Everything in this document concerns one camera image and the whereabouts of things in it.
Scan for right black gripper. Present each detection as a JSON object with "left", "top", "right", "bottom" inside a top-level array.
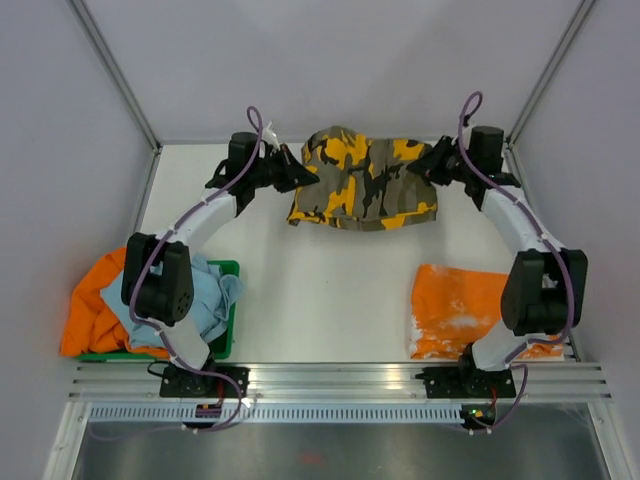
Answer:
[{"left": 409, "top": 135, "right": 477, "bottom": 186}]

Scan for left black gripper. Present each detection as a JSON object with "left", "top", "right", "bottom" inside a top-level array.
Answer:
[{"left": 250, "top": 145, "right": 320, "bottom": 195}]

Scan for camouflage trousers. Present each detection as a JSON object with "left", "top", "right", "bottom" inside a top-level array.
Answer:
[{"left": 287, "top": 126, "right": 438, "bottom": 232}]

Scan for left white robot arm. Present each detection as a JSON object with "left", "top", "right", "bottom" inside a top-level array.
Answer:
[{"left": 121, "top": 132, "right": 319, "bottom": 397}]

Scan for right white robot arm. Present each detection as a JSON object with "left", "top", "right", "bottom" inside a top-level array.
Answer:
[{"left": 409, "top": 125, "right": 588, "bottom": 399}]

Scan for folded orange trousers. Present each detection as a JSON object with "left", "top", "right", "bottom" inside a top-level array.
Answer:
[{"left": 408, "top": 263, "right": 565, "bottom": 360}]

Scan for light blue garment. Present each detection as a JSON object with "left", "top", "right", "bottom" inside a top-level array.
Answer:
[{"left": 101, "top": 254, "right": 244, "bottom": 359}]

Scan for green plastic bin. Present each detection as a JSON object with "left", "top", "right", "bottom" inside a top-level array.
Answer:
[{"left": 60, "top": 249, "right": 244, "bottom": 362}]

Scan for orange garment in bin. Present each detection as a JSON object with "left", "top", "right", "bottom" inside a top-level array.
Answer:
[{"left": 59, "top": 247, "right": 169, "bottom": 360}]

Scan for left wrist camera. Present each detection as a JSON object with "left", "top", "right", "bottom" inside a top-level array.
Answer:
[{"left": 261, "top": 122, "right": 280, "bottom": 151}]

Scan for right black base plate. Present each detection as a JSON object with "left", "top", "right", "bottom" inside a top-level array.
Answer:
[{"left": 414, "top": 365, "right": 516, "bottom": 399}]

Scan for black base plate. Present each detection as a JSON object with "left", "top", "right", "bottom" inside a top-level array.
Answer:
[
  {"left": 414, "top": 365, "right": 516, "bottom": 399},
  {"left": 147, "top": 360, "right": 250, "bottom": 399}
]

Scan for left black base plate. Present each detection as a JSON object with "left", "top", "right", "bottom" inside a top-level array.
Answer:
[{"left": 147, "top": 360, "right": 250, "bottom": 399}]

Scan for aluminium rail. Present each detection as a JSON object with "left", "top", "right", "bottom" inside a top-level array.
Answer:
[{"left": 66, "top": 362, "right": 612, "bottom": 403}]

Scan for white slotted cable duct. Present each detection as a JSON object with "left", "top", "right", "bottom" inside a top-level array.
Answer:
[{"left": 89, "top": 402, "right": 463, "bottom": 424}]

